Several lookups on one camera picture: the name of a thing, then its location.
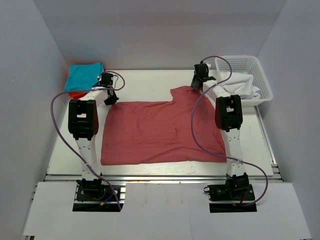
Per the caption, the salmon pink t-shirt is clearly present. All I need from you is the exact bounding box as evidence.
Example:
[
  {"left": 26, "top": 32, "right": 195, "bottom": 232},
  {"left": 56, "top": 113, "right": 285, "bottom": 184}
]
[{"left": 100, "top": 86, "right": 226, "bottom": 166}]

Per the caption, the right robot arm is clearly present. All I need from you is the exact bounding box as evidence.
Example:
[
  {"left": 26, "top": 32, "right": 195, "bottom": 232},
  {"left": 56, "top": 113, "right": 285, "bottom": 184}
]
[{"left": 190, "top": 62, "right": 249, "bottom": 200}]

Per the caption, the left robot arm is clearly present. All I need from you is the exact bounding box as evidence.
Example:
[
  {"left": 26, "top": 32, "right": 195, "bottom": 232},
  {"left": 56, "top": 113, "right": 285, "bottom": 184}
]
[{"left": 68, "top": 71, "right": 119, "bottom": 181}]

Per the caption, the folded teal t-shirt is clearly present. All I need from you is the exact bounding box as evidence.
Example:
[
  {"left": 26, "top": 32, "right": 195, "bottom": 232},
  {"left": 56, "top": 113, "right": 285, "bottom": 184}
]
[{"left": 64, "top": 62, "right": 104, "bottom": 91}]

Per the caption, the folded orange t-shirt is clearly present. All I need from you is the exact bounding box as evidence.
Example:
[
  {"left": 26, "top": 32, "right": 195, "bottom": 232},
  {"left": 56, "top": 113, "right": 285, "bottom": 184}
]
[{"left": 68, "top": 91, "right": 87, "bottom": 100}]

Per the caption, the white t-shirt in basket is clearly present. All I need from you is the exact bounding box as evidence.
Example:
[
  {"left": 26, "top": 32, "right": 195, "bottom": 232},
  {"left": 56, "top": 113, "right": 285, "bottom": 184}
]
[{"left": 220, "top": 72, "right": 261, "bottom": 100}]

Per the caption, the white plastic basket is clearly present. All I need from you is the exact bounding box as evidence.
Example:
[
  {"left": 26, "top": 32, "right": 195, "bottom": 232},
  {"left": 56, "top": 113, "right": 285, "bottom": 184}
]
[{"left": 214, "top": 55, "right": 273, "bottom": 107}]

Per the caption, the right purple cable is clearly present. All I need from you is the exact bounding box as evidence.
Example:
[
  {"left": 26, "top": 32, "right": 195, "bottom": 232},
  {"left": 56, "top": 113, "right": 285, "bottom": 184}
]
[{"left": 190, "top": 55, "right": 270, "bottom": 207}]

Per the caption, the purple cable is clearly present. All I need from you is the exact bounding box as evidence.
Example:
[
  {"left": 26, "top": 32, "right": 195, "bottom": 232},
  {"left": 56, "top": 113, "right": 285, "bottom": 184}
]
[
  {"left": 190, "top": 55, "right": 270, "bottom": 207},
  {"left": 50, "top": 71, "right": 126, "bottom": 212}
]

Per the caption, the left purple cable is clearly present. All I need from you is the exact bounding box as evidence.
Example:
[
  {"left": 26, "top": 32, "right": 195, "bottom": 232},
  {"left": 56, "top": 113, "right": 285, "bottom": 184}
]
[{"left": 50, "top": 71, "right": 126, "bottom": 212}]

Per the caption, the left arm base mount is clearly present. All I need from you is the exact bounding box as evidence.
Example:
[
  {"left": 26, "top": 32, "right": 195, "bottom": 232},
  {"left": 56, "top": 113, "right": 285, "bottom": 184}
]
[{"left": 72, "top": 179, "right": 124, "bottom": 213}]

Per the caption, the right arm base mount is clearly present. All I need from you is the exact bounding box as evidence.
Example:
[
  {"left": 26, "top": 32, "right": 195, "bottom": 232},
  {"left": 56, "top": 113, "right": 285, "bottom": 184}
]
[{"left": 203, "top": 173, "right": 257, "bottom": 213}]

